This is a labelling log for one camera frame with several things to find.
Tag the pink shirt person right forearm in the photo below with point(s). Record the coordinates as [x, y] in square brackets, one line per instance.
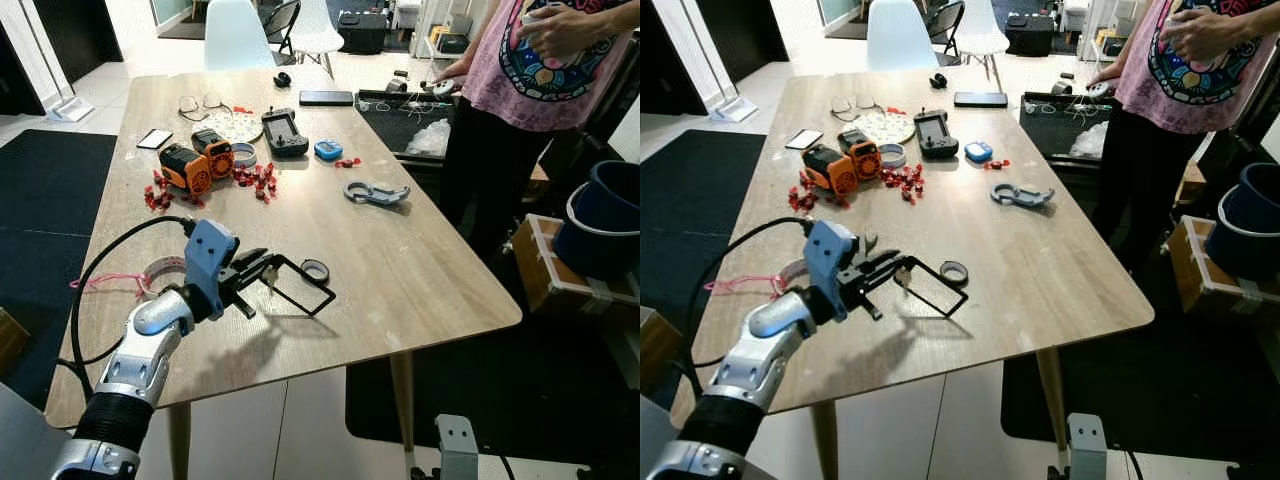
[490, 30]
[1140, 30]

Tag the black floor rug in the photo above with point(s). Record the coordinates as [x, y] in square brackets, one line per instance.
[50, 220]
[520, 400]
[1180, 400]
[700, 200]

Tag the clear tape roll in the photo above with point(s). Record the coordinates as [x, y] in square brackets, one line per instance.
[882, 156]
[234, 155]

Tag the small blue device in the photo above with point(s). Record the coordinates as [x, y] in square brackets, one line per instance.
[978, 152]
[328, 150]

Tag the person in pink shirt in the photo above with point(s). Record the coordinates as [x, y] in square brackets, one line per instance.
[540, 80]
[1190, 80]

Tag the grey robot torso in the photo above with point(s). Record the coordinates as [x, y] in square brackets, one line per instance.
[20, 445]
[652, 450]

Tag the thin-framed eyeglasses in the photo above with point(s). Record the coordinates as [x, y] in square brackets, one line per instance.
[188, 104]
[840, 104]

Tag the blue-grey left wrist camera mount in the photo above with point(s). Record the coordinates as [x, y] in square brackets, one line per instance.
[828, 258]
[210, 260]

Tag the small black round object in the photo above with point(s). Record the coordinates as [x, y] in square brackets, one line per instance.
[938, 81]
[283, 80]

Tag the navy blue bucket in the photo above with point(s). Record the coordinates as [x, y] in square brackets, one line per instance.
[605, 230]
[1250, 235]

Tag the black folding chair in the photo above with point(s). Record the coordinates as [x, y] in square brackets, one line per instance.
[950, 18]
[285, 20]

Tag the black handheld controller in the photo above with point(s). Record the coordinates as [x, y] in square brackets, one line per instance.
[935, 133]
[285, 133]

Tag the orange and black tool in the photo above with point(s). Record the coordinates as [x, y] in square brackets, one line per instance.
[215, 152]
[185, 168]
[860, 152]

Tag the cluttered white shelf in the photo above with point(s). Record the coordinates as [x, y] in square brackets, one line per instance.
[425, 20]
[1090, 20]

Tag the black hard case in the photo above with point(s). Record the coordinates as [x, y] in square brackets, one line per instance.
[1030, 37]
[362, 35]

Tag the white handheld controller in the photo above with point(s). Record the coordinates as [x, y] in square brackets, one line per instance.
[1180, 15]
[535, 14]
[1100, 89]
[443, 88]

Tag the light wooden table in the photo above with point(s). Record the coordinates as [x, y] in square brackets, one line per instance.
[400, 250]
[1050, 260]

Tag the pale blue shell chair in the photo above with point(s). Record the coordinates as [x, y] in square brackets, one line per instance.
[900, 35]
[238, 35]

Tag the pink shirt person left forearm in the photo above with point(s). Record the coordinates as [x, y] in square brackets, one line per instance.
[1258, 15]
[615, 15]

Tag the pink shirt person right hand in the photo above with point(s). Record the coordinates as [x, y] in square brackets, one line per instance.
[1113, 73]
[462, 70]

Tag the round patterned plate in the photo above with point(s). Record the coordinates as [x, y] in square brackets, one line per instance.
[888, 125]
[238, 125]

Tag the grey metal carabiner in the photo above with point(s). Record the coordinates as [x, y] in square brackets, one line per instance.
[385, 196]
[1030, 198]

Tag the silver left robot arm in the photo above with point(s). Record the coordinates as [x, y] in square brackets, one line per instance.
[140, 370]
[750, 370]

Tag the white-edged smartphone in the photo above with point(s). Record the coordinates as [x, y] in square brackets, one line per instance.
[154, 139]
[804, 139]

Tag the black metal stand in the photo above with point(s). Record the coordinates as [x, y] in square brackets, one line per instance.
[1255, 110]
[615, 100]

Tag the black flat phone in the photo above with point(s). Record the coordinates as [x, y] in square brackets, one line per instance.
[980, 99]
[326, 98]

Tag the white tape roll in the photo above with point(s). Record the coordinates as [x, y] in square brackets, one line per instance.
[160, 268]
[795, 268]

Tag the small grey black device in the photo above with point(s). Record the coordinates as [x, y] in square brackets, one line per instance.
[397, 83]
[1062, 85]

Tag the white shell chair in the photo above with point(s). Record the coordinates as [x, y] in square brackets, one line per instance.
[318, 25]
[985, 25]

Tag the small brown wooden box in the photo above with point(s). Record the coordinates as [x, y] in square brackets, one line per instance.
[660, 345]
[10, 340]

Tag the dark tall cabinet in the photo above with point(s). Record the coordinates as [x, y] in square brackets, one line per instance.
[740, 35]
[75, 35]
[660, 60]
[15, 80]

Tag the clear plastic bag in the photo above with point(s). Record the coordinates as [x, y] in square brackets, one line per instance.
[1090, 142]
[430, 140]

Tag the white floor stand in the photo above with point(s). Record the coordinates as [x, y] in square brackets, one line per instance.
[735, 108]
[70, 108]

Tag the wooden crate white rim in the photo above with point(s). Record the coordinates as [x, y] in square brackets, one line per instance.
[545, 275]
[1195, 270]

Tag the pink shirt person left hand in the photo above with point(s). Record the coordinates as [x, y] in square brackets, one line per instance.
[565, 32]
[1205, 35]

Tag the black open bin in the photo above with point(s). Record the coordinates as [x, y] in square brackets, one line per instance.
[1045, 130]
[385, 125]

